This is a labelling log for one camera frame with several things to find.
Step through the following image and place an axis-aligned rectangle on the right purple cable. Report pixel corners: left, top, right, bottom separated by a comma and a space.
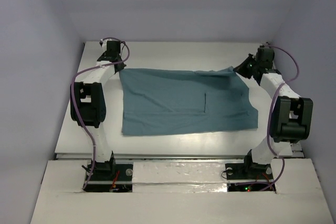
265, 42, 300, 192

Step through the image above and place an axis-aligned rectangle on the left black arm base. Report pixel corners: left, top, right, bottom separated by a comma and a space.
82, 154, 133, 193

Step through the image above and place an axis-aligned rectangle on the aluminium right side rail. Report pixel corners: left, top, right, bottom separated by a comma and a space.
262, 41, 304, 156

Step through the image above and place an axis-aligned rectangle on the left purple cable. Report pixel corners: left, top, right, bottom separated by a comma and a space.
70, 37, 131, 190

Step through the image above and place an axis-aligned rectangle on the teal t shirt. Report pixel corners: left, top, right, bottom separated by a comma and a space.
119, 67, 258, 136

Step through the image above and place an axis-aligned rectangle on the purple cable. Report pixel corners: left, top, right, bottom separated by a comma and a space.
265, 42, 300, 192
70, 37, 131, 190

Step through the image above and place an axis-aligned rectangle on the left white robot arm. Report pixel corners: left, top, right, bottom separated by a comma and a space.
70, 37, 129, 180

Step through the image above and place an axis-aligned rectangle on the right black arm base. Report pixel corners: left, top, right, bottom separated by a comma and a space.
221, 151, 276, 192

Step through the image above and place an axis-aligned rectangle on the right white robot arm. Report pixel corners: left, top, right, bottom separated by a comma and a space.
225, 45, 313, 180

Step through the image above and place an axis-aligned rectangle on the aluminium front rail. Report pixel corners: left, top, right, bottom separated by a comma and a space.
54, 152, 302, 161

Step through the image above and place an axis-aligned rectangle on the aluminium rail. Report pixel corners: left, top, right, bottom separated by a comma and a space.
262, 41, 304, 156
54, 152, 302, 161

